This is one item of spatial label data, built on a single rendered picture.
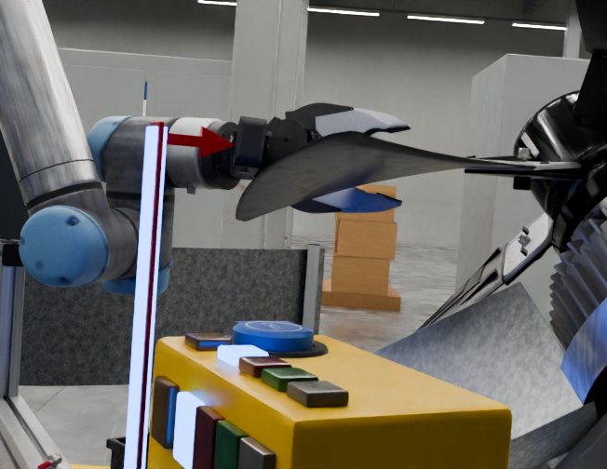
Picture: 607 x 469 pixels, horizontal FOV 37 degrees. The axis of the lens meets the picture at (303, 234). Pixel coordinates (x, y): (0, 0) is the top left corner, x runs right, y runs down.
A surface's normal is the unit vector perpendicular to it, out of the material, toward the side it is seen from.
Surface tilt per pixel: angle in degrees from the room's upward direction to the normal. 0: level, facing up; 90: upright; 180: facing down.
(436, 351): 55
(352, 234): 90
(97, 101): 90
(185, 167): 116
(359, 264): 90
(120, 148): 89
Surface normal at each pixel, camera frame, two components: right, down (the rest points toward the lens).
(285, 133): -0.43, -0.09
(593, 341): -0.90, -0.01
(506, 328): -0.34, -0.56
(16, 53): 0.15, -0.11
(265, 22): 0.00, 0.05
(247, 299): 0.68, 0.09
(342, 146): 0.02, 0.98
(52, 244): -0.25, 0.04
